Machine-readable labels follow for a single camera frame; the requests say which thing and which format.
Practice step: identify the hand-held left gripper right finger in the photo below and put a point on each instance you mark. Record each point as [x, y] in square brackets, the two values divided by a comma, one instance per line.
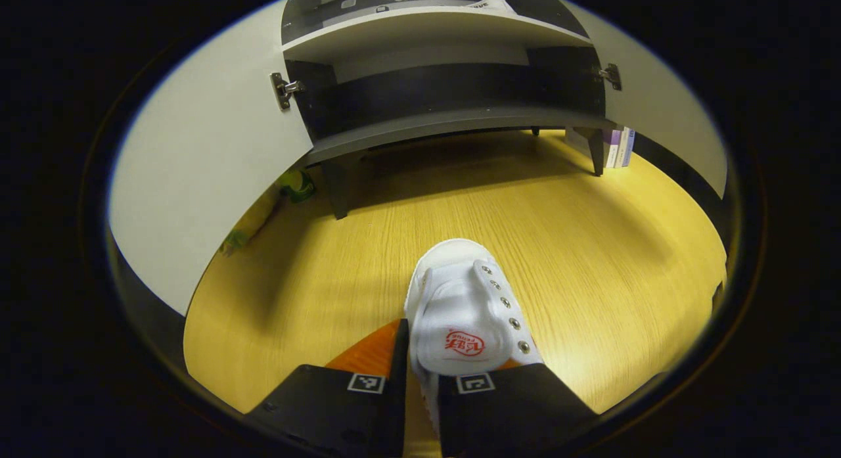
[512, 412]

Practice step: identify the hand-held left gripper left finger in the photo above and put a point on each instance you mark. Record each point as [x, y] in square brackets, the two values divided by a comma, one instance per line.
[399, 405]

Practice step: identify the white canvas shoe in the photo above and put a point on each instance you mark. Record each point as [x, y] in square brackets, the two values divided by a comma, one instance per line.
[493, 4]
[460, 300]

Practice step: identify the white shoe cabinet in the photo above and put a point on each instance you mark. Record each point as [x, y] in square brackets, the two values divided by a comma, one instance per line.
[427, 123]

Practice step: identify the cabinet door with camera sticker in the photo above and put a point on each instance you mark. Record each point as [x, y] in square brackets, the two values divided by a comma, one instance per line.
[197, 169]

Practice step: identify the cabinet door with headphone sticker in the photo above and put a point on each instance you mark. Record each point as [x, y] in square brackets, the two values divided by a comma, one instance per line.
[663, 116]

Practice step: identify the yellow plush toy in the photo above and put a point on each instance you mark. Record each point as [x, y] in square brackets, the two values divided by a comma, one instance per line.
[253, 223]

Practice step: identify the green drink bottle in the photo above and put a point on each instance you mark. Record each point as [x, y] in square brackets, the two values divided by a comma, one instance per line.
[299, 187]

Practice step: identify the white pink book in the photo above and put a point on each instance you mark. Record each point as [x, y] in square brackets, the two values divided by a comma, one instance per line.
[610, 149]

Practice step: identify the beige book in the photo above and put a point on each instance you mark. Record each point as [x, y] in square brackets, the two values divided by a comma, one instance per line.
[619, 149]

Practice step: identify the lavender book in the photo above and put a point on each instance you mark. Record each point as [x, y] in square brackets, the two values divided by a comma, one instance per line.
[629, 146]

